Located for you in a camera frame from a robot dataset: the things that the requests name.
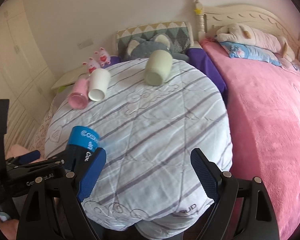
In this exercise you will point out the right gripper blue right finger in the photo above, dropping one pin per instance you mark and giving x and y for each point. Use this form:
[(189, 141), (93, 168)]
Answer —
[(207, 172)]

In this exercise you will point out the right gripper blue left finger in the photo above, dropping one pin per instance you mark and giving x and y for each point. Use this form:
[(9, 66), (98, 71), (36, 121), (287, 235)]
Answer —
[(90, 173)]

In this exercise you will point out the blue black can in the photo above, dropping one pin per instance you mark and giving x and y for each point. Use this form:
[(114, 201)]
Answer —
[(80, 149)]

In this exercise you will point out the white paper cup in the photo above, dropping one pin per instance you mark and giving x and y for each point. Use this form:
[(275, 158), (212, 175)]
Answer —
[(98, 84)]

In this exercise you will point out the sage green cup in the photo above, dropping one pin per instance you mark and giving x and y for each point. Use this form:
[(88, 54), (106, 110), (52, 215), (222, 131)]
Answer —
[(158, 67)]

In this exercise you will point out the heart print bed sheet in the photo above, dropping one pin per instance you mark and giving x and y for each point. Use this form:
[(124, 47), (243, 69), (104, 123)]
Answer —
[(38, 140)]

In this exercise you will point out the white grey striped quilt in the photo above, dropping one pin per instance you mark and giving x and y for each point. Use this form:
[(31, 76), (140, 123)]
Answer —
[(148, 134)]

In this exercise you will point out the pink translucent tumbler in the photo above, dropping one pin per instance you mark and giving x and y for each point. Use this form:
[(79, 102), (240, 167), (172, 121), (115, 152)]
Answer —
[(78, 98)]

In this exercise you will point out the pink fleece blanket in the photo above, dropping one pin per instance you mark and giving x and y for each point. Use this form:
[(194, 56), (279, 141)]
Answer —
[(264, 114)]

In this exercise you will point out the cream wardrobe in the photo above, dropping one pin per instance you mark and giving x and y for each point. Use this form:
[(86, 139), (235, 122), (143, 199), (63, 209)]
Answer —
[(25, 79)]

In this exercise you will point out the pink bunny plush front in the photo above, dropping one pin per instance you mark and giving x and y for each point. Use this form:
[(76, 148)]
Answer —
[(91, 65)]

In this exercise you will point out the pink bunny plush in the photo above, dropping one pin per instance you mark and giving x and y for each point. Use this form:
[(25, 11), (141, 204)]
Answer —
[(91, 65), (102, 57)]

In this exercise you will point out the purple blanket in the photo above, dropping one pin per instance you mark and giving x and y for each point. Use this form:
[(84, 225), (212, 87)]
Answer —
[(200, 60)]

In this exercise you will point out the pink bunny plush rear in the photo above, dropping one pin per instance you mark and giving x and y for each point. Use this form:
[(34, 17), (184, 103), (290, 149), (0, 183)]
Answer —
[(102, 57)]

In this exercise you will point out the blue cartoon pillow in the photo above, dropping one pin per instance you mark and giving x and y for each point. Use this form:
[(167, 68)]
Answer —
[(240, 51)]

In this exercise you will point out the grey cat plush pillow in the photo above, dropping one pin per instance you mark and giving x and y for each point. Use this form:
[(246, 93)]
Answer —
[(140, 48)]

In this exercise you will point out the cream pink plush toy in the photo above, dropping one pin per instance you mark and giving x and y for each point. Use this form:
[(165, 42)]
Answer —
[(244, 34)]

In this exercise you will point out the diamond pattern headboard cushion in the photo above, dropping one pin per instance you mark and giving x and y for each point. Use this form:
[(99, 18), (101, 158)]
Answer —
[(179, 32)]

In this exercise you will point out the cream wooden headboard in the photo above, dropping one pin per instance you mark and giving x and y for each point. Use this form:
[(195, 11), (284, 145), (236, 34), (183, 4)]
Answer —
[(210, 19)]

